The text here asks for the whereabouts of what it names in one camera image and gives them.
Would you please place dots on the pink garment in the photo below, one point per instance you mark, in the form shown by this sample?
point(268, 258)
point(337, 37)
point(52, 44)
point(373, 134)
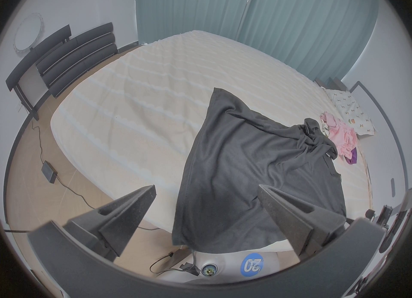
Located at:
point(346, 139)

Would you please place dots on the white printed pillow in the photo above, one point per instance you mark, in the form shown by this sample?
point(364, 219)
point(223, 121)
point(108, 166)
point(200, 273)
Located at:
point(354, 113)

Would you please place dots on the blue-green curtain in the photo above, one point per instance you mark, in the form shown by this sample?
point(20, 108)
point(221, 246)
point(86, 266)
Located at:
point(193, 1)
point(305, 17)

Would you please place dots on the round white mirror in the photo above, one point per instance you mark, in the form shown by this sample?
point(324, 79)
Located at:
point(29, 33)

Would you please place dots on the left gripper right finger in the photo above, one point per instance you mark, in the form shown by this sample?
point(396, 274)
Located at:
point(302, 226)

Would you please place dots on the purple garment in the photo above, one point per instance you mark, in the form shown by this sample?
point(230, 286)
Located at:
point(353, 158)

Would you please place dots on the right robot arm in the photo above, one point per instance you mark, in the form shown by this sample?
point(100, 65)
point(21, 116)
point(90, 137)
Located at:
point(399, 229)

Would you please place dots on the bed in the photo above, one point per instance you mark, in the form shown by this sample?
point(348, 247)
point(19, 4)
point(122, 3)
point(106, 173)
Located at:
point(128, 97)

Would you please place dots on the dark grey dressing table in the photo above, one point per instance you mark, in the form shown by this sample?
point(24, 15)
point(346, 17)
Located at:
point(80, 55)

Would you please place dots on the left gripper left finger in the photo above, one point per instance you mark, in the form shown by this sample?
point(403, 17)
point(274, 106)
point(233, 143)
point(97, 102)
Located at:
point(119, 222)

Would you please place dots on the black power adapter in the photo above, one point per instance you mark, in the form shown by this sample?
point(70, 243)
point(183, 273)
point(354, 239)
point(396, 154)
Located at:
point(48, 171)

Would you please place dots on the cream printed garment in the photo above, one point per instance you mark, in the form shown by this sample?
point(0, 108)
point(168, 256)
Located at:
point(325, 129)

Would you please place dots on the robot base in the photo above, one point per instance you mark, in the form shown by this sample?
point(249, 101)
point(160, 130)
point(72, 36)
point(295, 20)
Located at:
point(225, 264)

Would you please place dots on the black T-shirt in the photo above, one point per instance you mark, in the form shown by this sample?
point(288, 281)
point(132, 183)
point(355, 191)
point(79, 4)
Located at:
point(241, 161)

